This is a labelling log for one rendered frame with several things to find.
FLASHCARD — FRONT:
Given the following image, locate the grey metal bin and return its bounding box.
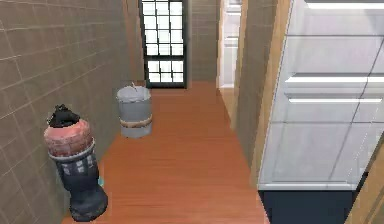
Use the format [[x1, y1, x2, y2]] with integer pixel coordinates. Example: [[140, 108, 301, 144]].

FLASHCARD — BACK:
[[116, 82, 154, 139]]

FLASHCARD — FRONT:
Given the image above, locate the black framed window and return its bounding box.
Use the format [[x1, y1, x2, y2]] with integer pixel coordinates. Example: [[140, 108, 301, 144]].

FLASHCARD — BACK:
[[138, 0, 189, 90]]

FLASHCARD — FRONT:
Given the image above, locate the red and black tower bin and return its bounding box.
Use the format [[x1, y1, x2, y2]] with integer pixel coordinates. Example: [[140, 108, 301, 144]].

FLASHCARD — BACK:
[[43, 104, 109, 223]]

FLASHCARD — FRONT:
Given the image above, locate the white kitchen cupboard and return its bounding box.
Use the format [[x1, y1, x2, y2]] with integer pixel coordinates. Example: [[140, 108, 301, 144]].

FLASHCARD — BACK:
[[257, 0, 384, 224]]

